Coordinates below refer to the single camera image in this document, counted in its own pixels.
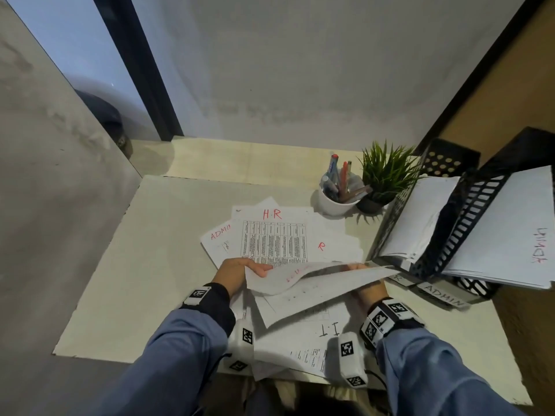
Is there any person's right hand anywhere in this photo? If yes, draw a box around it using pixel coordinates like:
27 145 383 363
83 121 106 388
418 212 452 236
346 263 389 306

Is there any person's left hand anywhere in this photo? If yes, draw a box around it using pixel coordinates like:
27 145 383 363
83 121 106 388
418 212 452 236
211 257 274 299

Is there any white paper sheet red heading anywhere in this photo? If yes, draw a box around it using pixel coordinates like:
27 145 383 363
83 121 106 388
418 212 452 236
253 265 401 329
245 262 347 296

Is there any pile of printed papers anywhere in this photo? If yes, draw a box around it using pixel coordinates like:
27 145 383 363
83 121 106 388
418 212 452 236
200 196 365 382

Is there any bundle of white papers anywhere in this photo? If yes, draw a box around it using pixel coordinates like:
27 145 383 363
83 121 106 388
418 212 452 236
377 176 461 266
442 165 555 291

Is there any black ADMIN file holder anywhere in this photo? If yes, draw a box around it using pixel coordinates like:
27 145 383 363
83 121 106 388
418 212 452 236
373 127 555 302

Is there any person's right forearm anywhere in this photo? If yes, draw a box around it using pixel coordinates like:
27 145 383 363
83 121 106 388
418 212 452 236
375 326 528 416

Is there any person's left forearm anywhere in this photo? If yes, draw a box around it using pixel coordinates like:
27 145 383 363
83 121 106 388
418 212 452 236
88 308 230 416

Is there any black left wrist band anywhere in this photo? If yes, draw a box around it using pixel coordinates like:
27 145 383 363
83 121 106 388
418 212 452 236
182 283 237 339

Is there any white table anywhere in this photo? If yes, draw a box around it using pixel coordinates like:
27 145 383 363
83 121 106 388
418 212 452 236
53 175 533 406

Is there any white pen cup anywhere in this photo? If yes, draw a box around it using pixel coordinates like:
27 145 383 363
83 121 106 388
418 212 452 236
317 177 363 218

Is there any brown pen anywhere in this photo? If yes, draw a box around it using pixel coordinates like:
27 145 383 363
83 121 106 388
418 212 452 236
342 185 373 203

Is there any light wooden ledge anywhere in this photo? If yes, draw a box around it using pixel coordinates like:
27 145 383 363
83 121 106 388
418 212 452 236
129 136 424 189

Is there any grey white marker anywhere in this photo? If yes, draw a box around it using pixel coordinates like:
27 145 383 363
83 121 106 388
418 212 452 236
320 175 340 202

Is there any green plant in black pot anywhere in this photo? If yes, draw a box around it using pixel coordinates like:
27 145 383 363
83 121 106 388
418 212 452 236
357 140 424 215

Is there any dark round object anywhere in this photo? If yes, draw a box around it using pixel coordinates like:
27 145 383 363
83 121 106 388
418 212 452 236
73 88 133 160

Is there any black edge trim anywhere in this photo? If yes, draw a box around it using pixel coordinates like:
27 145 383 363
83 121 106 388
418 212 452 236
414 0 549 157

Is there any frosted window glass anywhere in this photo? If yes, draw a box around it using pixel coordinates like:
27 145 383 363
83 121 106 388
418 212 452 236
4 0 162 142

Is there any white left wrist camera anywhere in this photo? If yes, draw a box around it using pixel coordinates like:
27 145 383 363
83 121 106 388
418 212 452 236
223 318 256 373

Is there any black window frame post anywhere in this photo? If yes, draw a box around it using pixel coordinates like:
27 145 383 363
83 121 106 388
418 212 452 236
91 0 185 142

